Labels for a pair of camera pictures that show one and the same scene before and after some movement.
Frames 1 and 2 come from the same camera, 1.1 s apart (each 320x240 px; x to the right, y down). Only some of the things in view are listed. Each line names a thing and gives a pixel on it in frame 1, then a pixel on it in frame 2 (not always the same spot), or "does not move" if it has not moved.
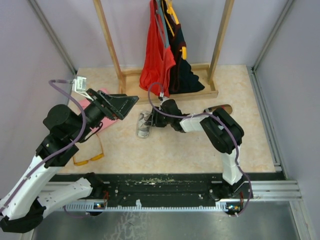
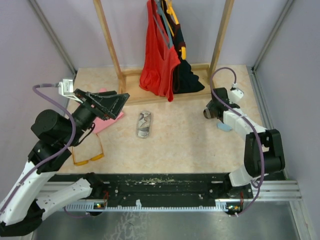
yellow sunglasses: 85,162 does not move
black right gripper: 155,119 -> 210,105
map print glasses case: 144,122 does not move
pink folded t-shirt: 106,122 does not move
